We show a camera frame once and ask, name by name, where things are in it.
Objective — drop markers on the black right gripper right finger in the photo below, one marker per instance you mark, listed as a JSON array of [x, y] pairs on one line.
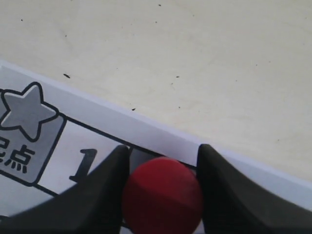
[[233, 204]]

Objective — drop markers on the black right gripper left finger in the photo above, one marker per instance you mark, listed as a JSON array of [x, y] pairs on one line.
[[92, 206]]

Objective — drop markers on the red cylinder piece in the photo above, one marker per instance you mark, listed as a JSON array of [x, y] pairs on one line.
[[162, 196]]

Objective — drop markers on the paper number game board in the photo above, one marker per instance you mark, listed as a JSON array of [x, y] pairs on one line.
[[52, 137]]

